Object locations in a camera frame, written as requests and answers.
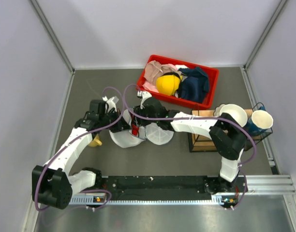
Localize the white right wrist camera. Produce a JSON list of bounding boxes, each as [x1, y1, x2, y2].
[[137, 90, 152, 109]]

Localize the black wire wooden shelf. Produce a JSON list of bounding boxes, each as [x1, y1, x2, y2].
[[188, 109, 273, 152]]

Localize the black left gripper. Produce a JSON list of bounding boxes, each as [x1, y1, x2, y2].
[[99, 108, 132, 133]]

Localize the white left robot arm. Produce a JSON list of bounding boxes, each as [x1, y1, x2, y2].
[[32, 97, 122, 211]]

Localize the blue cup cream inside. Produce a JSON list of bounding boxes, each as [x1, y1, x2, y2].
[[245, 103, 274, 136]]

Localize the white mesh laundry bag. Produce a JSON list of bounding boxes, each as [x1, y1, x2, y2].
[[109, 108, 174, 148]]

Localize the yellow mug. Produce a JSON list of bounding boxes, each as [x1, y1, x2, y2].
[[88, 134, 103, 147]]

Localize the white garment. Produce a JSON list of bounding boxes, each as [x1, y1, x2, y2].
[[175, 65, 188, 71]]

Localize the navy blue garment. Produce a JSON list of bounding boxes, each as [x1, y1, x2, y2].
[[178, 67, 210, 103]]

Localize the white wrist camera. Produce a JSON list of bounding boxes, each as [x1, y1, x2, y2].
[[102, 96, 119, 113], [137, 90, 152, 109]]

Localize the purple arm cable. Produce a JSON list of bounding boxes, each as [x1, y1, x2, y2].
[[122, 84, 258, 210], [33, 87, 126, 212]]

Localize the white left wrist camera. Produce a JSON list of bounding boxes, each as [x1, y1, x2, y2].
[[102, 96, 119, 113]]

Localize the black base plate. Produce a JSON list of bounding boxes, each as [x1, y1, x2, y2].
[[85, 175, 248, 201]]

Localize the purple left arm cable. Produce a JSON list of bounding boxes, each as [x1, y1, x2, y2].
[[33, 87, 126, 212]]

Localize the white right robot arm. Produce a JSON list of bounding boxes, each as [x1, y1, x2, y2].
[[130, 97, 248, 191]]

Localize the pink garment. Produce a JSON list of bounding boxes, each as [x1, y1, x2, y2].
[[143, 60, 178, 92]]

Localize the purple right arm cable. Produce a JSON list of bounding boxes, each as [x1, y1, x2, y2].
[[122, 84, 258, 210]]

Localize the grey slotted cable duct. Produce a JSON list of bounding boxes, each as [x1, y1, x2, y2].
[[69, 194, 224, 205]]

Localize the beige garment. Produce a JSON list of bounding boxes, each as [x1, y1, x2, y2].
[[144, 60, 163, 84]]

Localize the cream bowl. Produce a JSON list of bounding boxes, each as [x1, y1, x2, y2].
[[213, 104, 248, 127]]

